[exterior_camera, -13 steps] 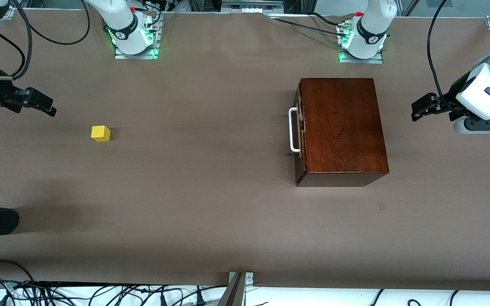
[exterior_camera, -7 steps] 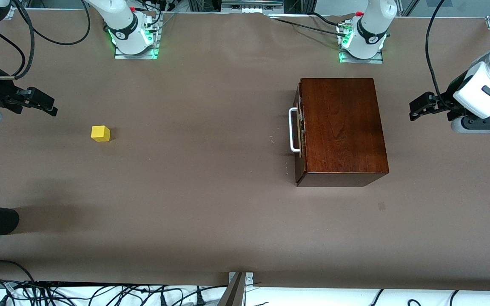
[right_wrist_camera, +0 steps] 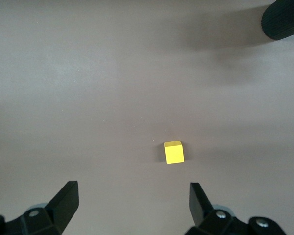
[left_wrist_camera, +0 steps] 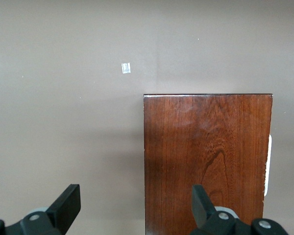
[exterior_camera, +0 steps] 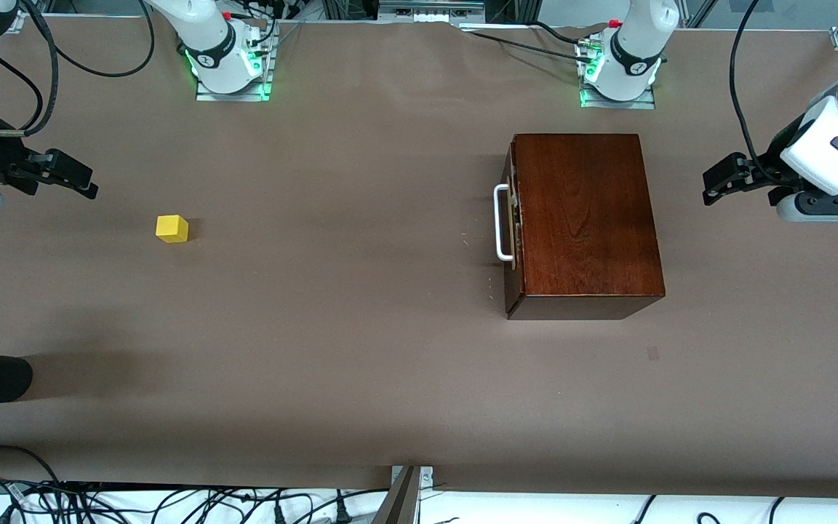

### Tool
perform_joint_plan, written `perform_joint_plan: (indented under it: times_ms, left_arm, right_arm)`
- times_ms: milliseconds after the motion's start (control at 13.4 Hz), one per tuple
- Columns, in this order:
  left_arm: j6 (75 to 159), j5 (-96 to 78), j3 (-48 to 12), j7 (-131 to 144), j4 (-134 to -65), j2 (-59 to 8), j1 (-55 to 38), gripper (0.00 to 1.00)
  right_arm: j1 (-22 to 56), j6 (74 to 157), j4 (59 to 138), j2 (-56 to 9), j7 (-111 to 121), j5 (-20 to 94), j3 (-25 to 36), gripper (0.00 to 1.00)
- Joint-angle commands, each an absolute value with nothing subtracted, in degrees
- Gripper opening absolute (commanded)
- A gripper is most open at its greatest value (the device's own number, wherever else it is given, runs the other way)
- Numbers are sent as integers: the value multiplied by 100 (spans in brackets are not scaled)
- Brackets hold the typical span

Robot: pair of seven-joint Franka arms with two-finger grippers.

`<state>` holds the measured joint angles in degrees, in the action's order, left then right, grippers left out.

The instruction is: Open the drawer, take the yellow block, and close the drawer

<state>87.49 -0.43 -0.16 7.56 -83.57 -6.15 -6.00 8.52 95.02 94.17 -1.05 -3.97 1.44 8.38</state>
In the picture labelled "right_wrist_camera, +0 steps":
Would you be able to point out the yellow block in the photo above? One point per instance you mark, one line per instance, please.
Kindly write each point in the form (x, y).
(174, 154)

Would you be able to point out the black ribbed cylinder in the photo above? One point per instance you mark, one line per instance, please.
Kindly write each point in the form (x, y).
(284, 20)

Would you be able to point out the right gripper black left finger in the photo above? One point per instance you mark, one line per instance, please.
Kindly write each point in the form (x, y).
(66, 203)

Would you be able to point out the brown paper table cover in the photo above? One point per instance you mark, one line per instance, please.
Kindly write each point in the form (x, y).
(88, 98)

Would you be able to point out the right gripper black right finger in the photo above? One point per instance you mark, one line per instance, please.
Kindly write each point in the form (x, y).
(199, 205)

